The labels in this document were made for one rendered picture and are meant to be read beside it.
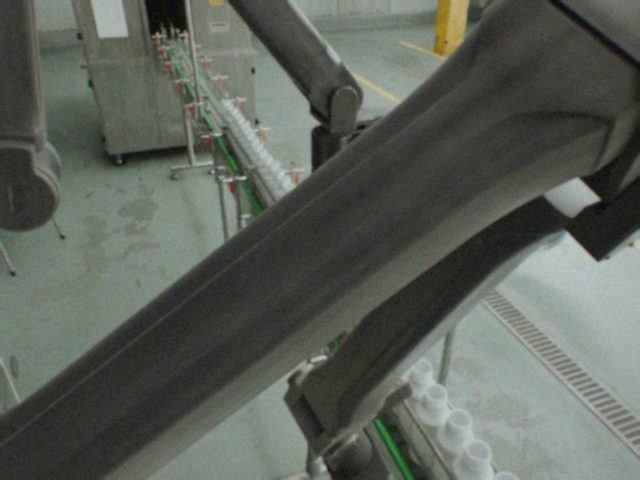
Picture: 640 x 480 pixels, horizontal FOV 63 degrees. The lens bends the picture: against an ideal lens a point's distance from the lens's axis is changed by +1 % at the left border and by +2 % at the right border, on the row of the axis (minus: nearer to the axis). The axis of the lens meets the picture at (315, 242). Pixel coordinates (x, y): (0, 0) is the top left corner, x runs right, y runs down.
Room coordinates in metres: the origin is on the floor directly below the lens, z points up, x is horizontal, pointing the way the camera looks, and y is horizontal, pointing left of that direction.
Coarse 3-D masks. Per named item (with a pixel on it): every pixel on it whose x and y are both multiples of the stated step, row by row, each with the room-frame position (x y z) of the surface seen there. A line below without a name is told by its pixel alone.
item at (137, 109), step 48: (144, 0) 4.28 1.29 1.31; (192, 0) 4.44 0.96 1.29; (96, 48) 4.18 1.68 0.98; (144, 48) 4.30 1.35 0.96; (240, 48) 4.56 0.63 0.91; (96, 96) 4.17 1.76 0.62; (144, 96) 4.28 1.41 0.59; (240, 96) 4.55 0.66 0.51; (144, 144) 4.25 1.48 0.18; (192, 144) 4.41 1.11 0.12
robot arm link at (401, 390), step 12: (300, 372) 0.38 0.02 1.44; (396, 384) 0.39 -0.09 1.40; (408, 384) 0.41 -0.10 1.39; (396, 396) 0.40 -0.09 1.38; (408, 396) 0.41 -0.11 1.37; (384, 408) 0.39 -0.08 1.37; (372, 420) 0.39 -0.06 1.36; (336, 444) 0.32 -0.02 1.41; (348, 444) 0.32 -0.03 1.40; (336, 456) 0.34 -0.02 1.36
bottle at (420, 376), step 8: (424, 360) 0.67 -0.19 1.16; (416, 368) 0.67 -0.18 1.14; (424, 368) 0.67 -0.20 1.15; (408, 376) 0.67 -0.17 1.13; (416, 376) 0.64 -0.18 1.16; (424, 376) 0.64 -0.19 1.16; (416, 384) 0.64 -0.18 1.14; (424, 384) 0.64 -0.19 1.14; (416, 392) 0.63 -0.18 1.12; (408, 400) 0.63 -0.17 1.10; (416, 400) 0.63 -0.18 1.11; (400, 408) 0.65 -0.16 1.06; (400, 416) 0.65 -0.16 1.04; (408, 416) 0.63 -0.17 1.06; (408, 424) 0.63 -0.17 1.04; (408, 432) 0.63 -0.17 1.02
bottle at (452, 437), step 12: (456, 420) 0.56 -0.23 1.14; (468, 420) 0.55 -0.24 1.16; (444, 432) 0.54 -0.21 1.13; (456, 432) 0.53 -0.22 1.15; (468, 432) 0.53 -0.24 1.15; (444, 444) 0.53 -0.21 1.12; (456, 444) 0.52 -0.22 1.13; (444, 456) 0.52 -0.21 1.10; (456, 456) 0.52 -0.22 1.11; (432, 468) 0.54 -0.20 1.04
